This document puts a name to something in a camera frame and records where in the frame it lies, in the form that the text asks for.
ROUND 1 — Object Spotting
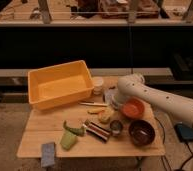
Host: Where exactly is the green pepper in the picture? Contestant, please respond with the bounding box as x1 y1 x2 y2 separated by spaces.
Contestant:
63 122 85 136

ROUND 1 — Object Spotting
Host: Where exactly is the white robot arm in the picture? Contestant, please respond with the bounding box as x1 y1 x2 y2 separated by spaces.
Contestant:
112 73 193 171

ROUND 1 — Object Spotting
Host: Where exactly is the yellow plastic tray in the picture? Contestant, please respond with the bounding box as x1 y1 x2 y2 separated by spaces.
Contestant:
28 60 93 110

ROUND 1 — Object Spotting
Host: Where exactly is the white cup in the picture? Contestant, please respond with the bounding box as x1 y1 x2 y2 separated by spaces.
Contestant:
92 77 104 95

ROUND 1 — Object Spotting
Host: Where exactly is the grey plastic packet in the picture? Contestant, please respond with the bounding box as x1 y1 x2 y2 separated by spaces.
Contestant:
103 89 116 104

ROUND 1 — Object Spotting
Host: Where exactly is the yellow banana piece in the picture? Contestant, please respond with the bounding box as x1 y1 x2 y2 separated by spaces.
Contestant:
88 108 105 114

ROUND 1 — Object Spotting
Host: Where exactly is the yellow sponge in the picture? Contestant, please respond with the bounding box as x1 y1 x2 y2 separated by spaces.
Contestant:
98 111 113 124

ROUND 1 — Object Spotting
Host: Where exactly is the orange bowl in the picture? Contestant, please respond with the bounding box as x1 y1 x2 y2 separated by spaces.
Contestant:
120 98 145 119

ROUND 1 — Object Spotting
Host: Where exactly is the small metal cup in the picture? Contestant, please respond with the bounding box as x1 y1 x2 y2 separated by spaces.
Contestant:
110 120 123 136

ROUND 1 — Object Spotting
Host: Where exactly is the green plastic cup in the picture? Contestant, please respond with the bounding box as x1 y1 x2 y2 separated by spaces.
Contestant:
60 130 77 150

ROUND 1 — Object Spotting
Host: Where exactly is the dark brown bowl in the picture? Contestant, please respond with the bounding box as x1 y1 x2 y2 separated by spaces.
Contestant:
128 120 155 146

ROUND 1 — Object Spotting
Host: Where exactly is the blue sponge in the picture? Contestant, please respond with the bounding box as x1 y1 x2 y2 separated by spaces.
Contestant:
41 142 55 168

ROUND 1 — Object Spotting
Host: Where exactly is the blue foot pedal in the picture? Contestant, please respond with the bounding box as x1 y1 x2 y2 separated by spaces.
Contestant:
174 123 193 142

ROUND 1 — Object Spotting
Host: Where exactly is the wooden handled knife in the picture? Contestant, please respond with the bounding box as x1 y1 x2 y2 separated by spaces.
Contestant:
79 102 108 107

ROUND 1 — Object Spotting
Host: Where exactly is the black cable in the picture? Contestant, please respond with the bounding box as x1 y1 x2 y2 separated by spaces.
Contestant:
154 116 193 171

